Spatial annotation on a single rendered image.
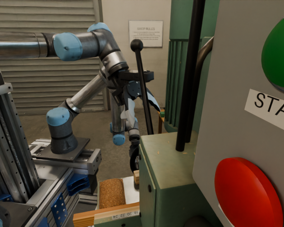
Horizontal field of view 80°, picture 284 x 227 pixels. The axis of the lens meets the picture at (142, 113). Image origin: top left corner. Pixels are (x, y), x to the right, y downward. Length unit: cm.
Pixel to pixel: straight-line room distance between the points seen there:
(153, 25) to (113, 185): 307
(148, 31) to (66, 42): 294
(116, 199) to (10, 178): 51
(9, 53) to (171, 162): 54
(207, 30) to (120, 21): 309
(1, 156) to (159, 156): 78
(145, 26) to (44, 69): 200
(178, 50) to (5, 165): 81
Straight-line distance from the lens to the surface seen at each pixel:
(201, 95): 31
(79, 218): 60
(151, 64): 347
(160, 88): 361
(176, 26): 37
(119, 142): 103
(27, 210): 86
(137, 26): 339
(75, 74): 351
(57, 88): 368
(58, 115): 101
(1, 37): 61
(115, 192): 64
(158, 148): 20
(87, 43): 55
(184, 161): 19
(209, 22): 34
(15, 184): 99
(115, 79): 60
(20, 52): 62
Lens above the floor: 142
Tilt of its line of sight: 24 degrees down
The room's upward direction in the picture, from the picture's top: straight up
